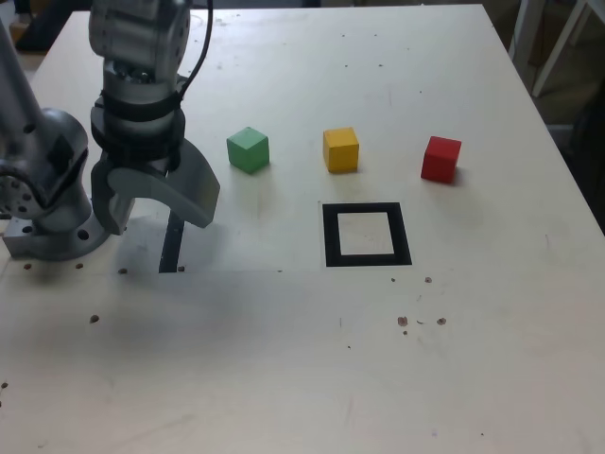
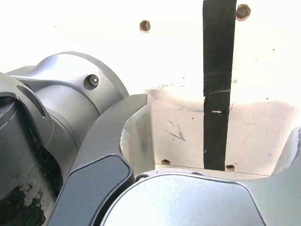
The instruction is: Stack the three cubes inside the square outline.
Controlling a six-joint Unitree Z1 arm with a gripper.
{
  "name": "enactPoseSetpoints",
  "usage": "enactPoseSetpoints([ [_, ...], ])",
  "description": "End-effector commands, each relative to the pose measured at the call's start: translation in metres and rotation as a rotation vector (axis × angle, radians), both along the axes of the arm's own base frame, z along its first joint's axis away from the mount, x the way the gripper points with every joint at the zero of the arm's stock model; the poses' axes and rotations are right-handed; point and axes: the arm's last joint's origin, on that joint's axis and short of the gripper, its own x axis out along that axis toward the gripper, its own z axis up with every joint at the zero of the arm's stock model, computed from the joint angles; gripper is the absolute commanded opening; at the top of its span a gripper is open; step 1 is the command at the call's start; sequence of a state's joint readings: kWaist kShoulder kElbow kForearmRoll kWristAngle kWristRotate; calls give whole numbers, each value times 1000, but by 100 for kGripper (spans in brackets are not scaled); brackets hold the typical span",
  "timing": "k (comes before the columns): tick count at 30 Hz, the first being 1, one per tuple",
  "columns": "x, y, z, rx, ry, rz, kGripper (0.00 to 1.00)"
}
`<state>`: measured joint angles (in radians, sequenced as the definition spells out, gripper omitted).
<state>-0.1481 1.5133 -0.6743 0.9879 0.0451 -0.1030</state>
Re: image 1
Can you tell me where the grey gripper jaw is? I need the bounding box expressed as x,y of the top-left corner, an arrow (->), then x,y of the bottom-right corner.
90,158 -> 137,236
106,138 -> 222,231

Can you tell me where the green cube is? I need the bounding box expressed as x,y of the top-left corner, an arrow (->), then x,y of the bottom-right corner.
225,126 -> 270,175

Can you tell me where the yellow cube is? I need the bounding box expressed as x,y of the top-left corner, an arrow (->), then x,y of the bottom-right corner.
322,126 -> 360,174

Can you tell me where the red cube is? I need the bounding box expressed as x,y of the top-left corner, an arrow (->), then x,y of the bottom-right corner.
420,135 -> 463,183

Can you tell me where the black tape square outline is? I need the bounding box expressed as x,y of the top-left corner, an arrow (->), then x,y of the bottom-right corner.
320,201 -> 413,269

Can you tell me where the black tape strip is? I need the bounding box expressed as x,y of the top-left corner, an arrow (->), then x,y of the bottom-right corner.
158,210 -> 186,274

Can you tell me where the white metal frame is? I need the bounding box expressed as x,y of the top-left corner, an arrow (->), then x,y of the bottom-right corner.
508,0 -> 605,98

